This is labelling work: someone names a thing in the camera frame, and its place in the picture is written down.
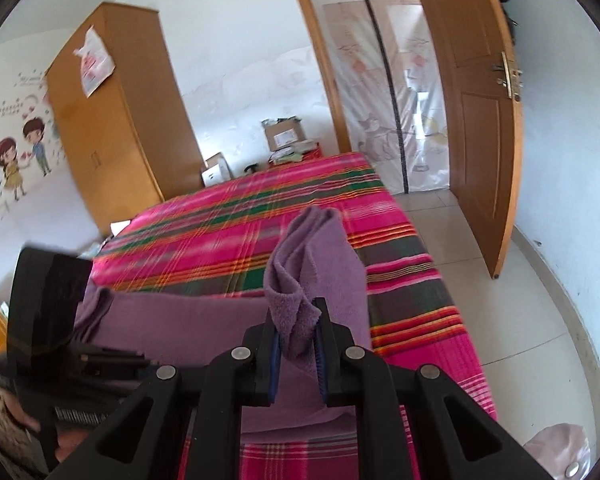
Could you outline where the printed door curtain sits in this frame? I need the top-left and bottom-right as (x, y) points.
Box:
(300, 0), (453, 196)

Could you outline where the white open box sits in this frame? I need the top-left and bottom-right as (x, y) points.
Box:
(201, 152), (231, 188)

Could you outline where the cartoon wall sticker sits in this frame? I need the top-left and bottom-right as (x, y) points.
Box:
(0, 72), (66, 201)

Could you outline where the wooden door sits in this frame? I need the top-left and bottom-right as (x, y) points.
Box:
(407, 0), (526, 281)

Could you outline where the brown cardboard box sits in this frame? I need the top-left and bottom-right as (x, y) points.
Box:
(261, 116), (307, 152)

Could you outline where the plaid bed sheet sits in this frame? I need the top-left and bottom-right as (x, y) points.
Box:
(90, 151), (498, 480)

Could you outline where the red printed plastic bag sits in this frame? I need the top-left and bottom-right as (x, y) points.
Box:
(74, 27), (116, 97)

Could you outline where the brass door handle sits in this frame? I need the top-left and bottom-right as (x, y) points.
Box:
(490, 52), (523, 101)

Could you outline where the pink fuzzy coat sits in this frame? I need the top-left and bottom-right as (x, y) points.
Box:
(522, 422), (593, 480)

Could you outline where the purple fleece towel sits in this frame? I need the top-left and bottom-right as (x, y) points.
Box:
(72, 206), (373, 433)

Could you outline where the red box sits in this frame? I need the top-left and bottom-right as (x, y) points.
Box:
(267, 142), (326, 170)

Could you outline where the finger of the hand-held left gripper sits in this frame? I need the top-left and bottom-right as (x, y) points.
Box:
(79, 346), (149, 372)

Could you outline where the wooden wardrobe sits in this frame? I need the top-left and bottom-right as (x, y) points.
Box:
(45, 2), (206, 238)

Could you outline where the wooden door frame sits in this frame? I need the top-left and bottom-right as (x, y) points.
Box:
(282, 0), (353, 153)

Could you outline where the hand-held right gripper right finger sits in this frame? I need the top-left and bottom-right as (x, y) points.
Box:
(312, 297), (556, 480)

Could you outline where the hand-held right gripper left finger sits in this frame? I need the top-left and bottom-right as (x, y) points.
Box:
(45, 310), (282, 480)

